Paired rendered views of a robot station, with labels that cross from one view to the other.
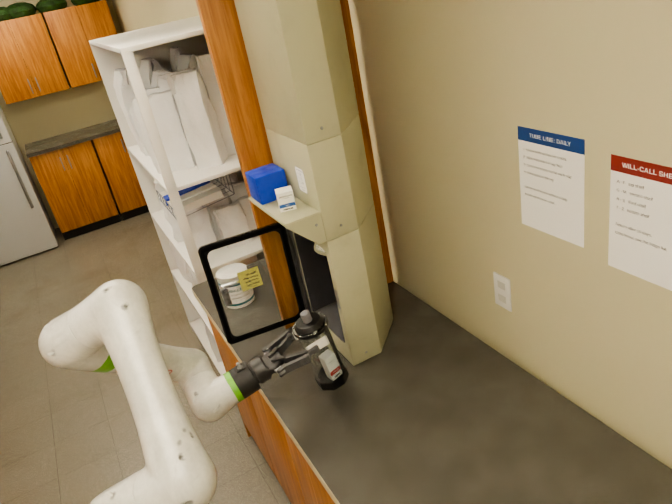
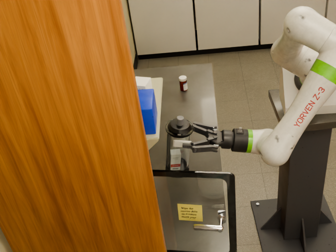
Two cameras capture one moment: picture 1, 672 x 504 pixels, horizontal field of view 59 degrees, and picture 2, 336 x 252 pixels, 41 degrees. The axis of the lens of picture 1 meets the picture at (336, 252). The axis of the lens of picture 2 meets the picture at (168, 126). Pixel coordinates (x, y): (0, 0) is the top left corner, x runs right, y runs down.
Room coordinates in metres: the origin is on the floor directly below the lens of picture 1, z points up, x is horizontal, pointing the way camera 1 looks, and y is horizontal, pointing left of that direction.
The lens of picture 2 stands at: (2.68, 0.75, 2.30)
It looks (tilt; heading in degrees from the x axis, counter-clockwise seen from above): 38 degrees down; 209
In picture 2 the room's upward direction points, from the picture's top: 8 degrees counter-clockwise
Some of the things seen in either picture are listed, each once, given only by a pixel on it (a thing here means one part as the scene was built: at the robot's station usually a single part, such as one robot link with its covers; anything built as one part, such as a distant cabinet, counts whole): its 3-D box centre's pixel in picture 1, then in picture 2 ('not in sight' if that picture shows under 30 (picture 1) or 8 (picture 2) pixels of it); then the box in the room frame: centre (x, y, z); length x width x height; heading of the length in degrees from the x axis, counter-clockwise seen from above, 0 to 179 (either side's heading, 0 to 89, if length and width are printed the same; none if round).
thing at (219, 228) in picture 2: not in sight; (209, 223); (1.84, 0.38, 1.20); 0.10 x 0.05 x 0.03; 105
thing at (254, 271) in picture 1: (255, 284); (187, 217); (1.83, 0.30, 1.19); 0.30 x 0.01 x 0.40; 105
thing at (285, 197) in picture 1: (285, 198); (141, 89); (1.67, 0.12, 1.54); 0.05 x 0.05 x 0.06; 6
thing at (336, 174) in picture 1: (343, 236); not in sight; (1.79, -0.03, 1.32); 0.32 x 0.25 x 0.77; 23
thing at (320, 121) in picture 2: not in sight; (307, 107); (0.78, 0.49, 0.92); 0.32 x 0.32 x 0.04; 26
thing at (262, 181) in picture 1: (267, 183); (137, 112); (1.80, 0.17, 1.55); 0.10 x 0.10 x 0.09; 23
